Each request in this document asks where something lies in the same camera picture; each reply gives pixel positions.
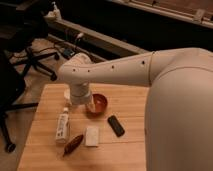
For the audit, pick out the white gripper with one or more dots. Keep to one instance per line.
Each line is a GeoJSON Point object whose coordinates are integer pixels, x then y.
{"type": "Point", "coordinates": [80, 94]}

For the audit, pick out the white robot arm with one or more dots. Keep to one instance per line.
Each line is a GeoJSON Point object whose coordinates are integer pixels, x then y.
{"type": "Point", "coordinates": [179, 105]}

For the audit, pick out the white paper cup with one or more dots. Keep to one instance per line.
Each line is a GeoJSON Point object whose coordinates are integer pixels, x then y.
{"type": "Point", "coordinates": [67, 96]}

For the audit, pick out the red wooden bowl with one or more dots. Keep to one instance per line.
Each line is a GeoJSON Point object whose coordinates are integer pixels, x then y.
{"type": "Point", "coordinates": [97, 106]}

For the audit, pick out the white rectangular sponge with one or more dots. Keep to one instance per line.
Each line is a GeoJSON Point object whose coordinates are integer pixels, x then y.
{"type": "Point", "coordinates": [92, 136]}

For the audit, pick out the blue power strip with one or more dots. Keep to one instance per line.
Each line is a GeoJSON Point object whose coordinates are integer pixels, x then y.
{"type": "Point", "coordinates": [67, 53]}

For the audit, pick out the white plastic bottle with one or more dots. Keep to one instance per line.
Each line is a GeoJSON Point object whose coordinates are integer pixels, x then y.
{"type": "Point", "coordinates": [62, 130]}

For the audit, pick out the brown chip bag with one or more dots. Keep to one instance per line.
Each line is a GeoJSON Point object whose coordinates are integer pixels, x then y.
{"type": "Point", "coordinates": [72, 145]}

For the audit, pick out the black chair at left edge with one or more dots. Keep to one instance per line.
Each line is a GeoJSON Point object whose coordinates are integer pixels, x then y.
{"type": "Point", "coordinates": [12, 85]}

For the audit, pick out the white spray bottle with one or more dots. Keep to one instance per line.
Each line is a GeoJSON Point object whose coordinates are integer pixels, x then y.
{"type": "Point", "coordinates": [55, 13]}

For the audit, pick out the black office chair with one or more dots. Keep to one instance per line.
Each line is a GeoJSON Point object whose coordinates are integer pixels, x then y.
{"type": "Point", "coordinates": [21, 22]}

